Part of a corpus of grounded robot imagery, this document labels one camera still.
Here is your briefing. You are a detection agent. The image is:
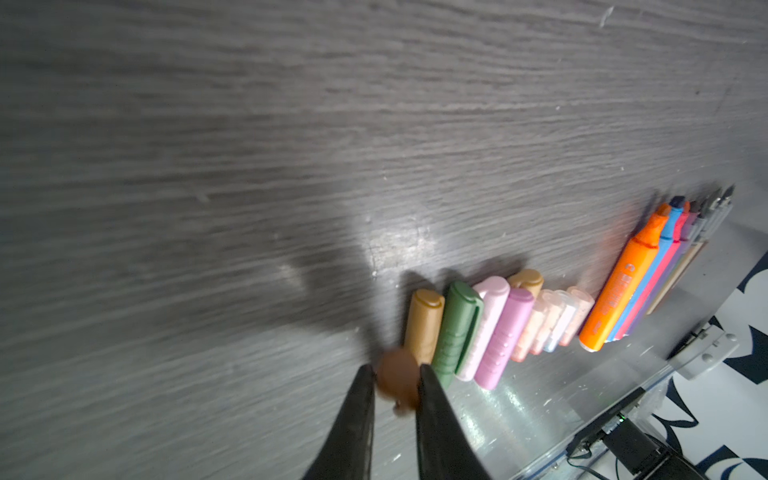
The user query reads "gold brown marker cap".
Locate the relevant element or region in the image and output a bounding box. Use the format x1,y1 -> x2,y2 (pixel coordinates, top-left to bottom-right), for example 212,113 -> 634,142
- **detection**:
404,289 -> 445,364

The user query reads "light pink cap brown marker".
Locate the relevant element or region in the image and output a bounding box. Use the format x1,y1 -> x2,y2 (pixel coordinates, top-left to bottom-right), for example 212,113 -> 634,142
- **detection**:
701,184 -> 735,242

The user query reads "pink red highlighter pen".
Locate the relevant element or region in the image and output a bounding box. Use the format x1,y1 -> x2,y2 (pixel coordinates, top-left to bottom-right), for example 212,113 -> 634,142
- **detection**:
608,196 -> 690,342

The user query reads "pink cap green marker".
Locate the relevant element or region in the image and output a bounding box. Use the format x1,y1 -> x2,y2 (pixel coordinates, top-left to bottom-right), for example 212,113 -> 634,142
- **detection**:
691,188 -> 722,245

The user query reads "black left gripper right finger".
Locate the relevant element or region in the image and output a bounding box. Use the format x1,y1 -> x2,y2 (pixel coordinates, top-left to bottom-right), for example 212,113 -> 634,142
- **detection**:
416,364 -> 490,480

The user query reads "clear blue pen cap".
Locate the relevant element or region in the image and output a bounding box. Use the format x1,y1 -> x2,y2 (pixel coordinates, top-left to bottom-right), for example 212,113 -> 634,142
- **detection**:
543,290 -> 579,353

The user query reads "clear pink pen cap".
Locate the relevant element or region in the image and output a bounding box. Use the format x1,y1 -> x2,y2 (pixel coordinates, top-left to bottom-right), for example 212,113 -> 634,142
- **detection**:
529,289 -> 565,355

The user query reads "clear orange pen cap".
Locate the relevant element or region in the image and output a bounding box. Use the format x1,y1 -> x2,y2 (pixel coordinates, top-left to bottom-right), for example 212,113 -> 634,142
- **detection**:
559,286 -> 595,347

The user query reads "gold pen cap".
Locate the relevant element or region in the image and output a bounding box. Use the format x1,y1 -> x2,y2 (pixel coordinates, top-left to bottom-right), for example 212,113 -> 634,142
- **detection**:
507,269 -> 544,298

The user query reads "blue highlighter pen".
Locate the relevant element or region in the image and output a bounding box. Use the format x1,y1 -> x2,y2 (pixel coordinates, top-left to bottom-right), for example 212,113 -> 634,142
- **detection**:
607,196 -> 686,343

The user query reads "dark brown marker cap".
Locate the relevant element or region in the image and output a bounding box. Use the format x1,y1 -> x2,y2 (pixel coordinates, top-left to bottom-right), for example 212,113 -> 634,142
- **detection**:
375,348 -> 420,417

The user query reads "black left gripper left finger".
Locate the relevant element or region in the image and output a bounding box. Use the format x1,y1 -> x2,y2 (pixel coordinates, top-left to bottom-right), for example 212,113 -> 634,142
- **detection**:
303,364 -> 376,480

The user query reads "gold cap beige marker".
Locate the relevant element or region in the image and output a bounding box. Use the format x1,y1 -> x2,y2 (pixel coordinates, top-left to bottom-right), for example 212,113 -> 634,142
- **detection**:
644,199 -> 706,315

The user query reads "purple highlighter pen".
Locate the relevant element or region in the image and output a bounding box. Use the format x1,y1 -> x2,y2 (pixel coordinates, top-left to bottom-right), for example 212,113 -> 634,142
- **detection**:
620,200 -> 701,338

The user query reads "orange highlighter pen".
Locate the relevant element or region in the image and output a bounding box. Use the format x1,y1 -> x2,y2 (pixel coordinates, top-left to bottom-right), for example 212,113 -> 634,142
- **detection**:
579,203 -> 671,352

